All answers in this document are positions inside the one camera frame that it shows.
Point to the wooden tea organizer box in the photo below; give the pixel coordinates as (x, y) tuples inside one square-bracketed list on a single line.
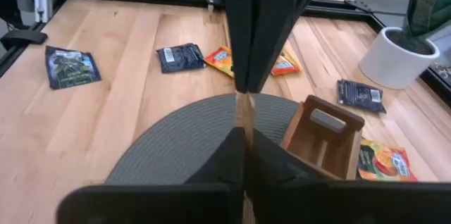
[(354, 150)]

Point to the round grey woven placemat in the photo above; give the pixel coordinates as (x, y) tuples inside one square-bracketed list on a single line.
[(176, 146)]

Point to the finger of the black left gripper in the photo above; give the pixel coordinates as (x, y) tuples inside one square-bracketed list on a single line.
[(278, 12), (241, 23)]

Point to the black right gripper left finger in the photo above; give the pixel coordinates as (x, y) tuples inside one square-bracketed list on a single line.
[(158, 206)]

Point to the white plant pot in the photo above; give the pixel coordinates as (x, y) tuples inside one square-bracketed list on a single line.
[(387, 65)]

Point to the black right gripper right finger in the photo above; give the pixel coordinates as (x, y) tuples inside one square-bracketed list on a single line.
[(334, 203)]

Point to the dark blue tea packet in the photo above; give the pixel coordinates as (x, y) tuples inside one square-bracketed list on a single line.
[(181, 58), (72, 67), (359, 95)]

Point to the black table clamp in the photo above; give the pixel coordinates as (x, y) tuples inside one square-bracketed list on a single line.
[(24, 37)]

